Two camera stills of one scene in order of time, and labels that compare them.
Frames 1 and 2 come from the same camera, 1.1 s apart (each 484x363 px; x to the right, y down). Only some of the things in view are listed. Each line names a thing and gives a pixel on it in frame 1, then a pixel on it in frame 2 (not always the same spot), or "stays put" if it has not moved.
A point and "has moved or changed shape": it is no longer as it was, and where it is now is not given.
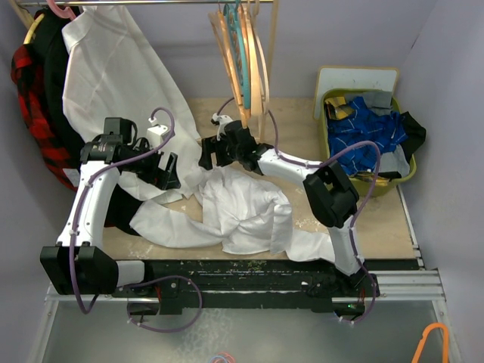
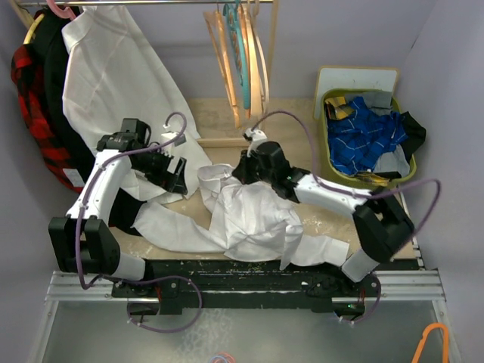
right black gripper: (210, 145) → (242, 172)
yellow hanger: (29, 36) stays put
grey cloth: (379, 101) stays put
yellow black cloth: (336, 110) stays put
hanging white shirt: (111, 71) stays put
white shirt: (243, 213) has moved or changed shape
